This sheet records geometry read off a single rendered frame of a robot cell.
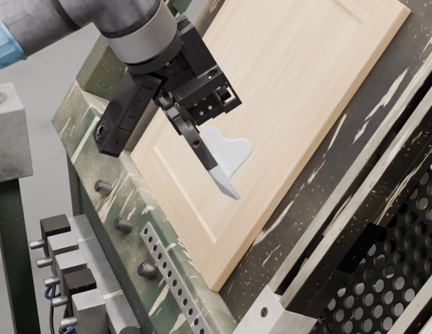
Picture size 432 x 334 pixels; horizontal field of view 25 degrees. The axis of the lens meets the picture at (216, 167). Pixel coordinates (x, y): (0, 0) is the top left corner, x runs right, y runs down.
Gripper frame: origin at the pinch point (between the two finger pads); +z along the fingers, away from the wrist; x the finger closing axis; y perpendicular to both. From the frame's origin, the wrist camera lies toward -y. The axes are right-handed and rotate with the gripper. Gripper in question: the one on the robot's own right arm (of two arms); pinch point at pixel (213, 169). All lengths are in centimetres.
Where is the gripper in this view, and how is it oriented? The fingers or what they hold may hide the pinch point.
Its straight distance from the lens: 118.6
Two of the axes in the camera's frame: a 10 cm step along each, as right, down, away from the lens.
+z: 4.4, 6.4, 6.4
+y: 8.4, -5.5, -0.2
